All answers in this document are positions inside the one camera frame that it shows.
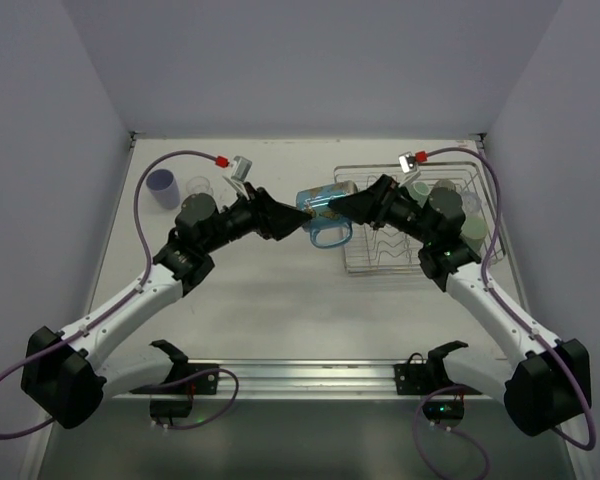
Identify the blue cup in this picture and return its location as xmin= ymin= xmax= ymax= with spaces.
xmin=295 ymin=180 xmax=358 ymax=250

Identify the clear plastic cup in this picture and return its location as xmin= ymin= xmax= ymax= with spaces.
xmin=461 ymin=191 xmax=482 ymax=215
xmin=186 ymin=176 xmax=214 ymax=196

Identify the large green cup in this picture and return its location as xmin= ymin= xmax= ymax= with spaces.
xmin=461 ymin=215 xmax=488 ymax=253

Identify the purple plastic cup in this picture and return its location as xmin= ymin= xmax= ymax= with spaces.
xmin=145 ymin=169 xmax=180 ymax=210

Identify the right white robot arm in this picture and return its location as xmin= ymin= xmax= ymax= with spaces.
xmin=329 ymin=176 xmax=592 ymax=436

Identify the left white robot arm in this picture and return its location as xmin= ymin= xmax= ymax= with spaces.
xmin=21 ymin=186 xmax=311 ymax=429

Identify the small mint green cup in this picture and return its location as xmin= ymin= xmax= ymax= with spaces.
xmin=407 ymin=181 xmax=431 ymax=207

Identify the beige cup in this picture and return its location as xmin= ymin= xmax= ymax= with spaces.
xmin=434 ymin=179 xmax=457 ymax=192

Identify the right black controller box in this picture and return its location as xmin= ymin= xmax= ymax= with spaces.
xmin=421 ymin=399 xmax=465 ymax=428

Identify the black controller box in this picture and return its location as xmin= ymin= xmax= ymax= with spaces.
xmin=421 ymin=399 xmax=465 ymax=428
xmin=149 ymin=399 xmax=193 ymax=426

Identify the left black controller box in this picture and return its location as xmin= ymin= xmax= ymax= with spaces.
xmin=149 ymin=399 xmax=193 ymax=426

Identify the metal wire dish rack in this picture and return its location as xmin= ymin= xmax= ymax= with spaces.
xmin=334 ymin=160 xmax=496 ymax=275

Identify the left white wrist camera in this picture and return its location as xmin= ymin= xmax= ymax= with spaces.
xmin=223 ymin=156 xmax=252 ymax=197

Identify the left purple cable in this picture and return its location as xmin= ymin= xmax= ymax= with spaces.
xmin=0 ymin=149 xmax=230 ymax=439

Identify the purple cable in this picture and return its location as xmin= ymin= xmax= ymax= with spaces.
xmin=0 ymin=149 xmax=230 ymax=439
xmin=414 ymin=145 xmax=597 ymax=451

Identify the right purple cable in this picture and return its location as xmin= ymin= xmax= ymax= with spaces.
xmin=414 ymin=145 xmax=597 ymax=451

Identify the aluminium mounting rail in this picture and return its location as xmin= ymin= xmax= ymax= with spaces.
xmin=103 ymin=352 xmax=513 ymax=402

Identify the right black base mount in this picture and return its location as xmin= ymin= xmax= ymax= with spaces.
xmin=393 ymin=340 xmax=468 ymax=395

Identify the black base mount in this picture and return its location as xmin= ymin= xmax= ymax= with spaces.
xmin=165 ymin=363 xmax=219 ymax=397
xmin=393 ymin=340 xmax=468 ymax=395

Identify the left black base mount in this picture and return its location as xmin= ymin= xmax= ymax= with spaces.
xmin=165 ymin=363 xmax=219 ymax=397

